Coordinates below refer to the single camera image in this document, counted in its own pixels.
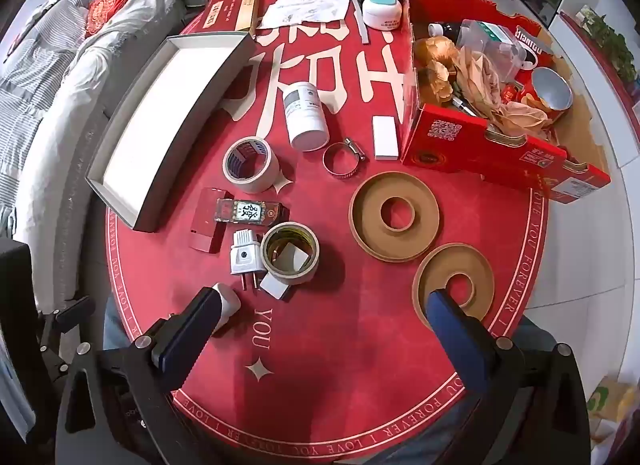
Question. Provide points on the striped grey blanket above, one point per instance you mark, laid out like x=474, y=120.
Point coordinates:
x=30, y=70

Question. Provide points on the red card holder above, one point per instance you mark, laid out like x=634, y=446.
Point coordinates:
x=205, y=230

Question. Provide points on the red round table mat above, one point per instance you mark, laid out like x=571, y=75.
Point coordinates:
x=325, y=345

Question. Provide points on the white rectangular block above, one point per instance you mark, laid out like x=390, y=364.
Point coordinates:
x=385, y=137

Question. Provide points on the white flat strip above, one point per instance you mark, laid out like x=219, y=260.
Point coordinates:
x=360, y=20

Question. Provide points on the clear plastic container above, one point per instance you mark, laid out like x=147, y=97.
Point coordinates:
x=492, y=45

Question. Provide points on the yellow green carton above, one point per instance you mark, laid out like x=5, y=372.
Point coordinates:
x=612, y=405

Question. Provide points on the person's left leg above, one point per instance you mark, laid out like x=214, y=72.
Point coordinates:
x=122, y=325

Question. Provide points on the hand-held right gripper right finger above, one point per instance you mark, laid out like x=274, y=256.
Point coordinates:
x=457, y=340

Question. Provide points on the dark bottle white cap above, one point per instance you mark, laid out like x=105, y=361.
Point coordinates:
x=442, y=31

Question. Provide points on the beige paper flower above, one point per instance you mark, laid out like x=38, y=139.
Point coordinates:
x=475, y=75

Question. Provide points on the gold paper flower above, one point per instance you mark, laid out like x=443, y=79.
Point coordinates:
x=435, y=52

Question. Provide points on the white cream jar teal lid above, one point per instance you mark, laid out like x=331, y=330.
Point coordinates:
x=382, y=12

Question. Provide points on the green potted plant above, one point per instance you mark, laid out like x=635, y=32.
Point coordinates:
x=607, y=42

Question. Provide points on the white covered sofa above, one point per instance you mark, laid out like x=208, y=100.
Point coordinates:
x=75, y=110

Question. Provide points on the grey shallow box tray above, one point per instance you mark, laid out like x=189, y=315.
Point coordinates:
x=160, y=130

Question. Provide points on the white plug adapter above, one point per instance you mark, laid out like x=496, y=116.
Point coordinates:
x=243, y=257

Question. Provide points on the metal can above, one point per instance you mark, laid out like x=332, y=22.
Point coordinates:
x=550, y=87

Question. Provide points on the masking tape roll striped core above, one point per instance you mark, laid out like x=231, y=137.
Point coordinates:
x=262, y=167

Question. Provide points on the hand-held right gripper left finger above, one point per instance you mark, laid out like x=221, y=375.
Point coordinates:
x=187, y=332

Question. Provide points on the grey square block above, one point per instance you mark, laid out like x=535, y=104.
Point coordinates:
x=275, y=287

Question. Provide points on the crumpled white paper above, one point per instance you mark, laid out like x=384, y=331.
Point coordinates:
x=300, y=7

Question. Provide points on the red cardboard box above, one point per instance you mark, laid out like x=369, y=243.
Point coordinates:
x=475, y=155

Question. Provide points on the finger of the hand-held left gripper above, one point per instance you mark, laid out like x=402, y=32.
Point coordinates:
x=70, y=315

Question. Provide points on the yellowish tape roll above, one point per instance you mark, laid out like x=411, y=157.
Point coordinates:
x=312, y=255

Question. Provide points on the red flat gift box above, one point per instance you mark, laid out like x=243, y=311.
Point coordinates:
x=225, y=7

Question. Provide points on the white bottle grey label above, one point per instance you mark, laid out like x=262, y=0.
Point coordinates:
x=305, y=115

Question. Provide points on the dark patterned lighter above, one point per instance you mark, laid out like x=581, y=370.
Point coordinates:
x=250, y=210

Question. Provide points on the red embroidered cushion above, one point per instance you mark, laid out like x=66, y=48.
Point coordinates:
x=107, y=5

